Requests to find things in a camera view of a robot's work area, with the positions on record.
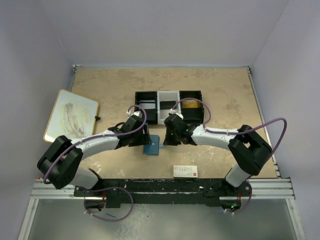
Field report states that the blue leather card holder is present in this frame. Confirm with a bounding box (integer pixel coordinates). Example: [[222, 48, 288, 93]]
[[143, 134, 165, 156]]

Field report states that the black and white sorting tray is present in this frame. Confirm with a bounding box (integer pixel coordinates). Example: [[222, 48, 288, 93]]
[[134, 90, 204, 125]]

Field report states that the white card box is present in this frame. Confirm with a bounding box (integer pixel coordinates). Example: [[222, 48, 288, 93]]
[[173, 165, 198, 178]]

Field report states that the yellow framed whiteboard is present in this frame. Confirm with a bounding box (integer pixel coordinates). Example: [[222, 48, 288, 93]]
[[43, 89, 99, 143]]

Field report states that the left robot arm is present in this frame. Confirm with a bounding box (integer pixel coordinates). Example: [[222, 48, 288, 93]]
[[37, 110, 151, 190]]

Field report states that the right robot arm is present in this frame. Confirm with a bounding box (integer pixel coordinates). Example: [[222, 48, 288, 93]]
[[163, 113, 272, 188]]

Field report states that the white card in tray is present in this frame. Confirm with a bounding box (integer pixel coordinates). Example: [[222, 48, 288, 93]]
[[138, 100, 157, 110]]

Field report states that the black card in tray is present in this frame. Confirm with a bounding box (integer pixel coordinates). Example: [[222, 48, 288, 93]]
[[159, 100, 176, 110]]

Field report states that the gold card in tray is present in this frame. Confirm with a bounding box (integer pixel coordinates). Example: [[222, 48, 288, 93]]
[[181, 99, 202, 109]]

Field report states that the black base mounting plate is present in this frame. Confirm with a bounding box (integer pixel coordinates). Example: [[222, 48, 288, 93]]
[[74, 178, 252, 209]]

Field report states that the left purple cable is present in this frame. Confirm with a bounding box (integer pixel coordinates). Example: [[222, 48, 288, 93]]
[[43, 104, 148, 222]]

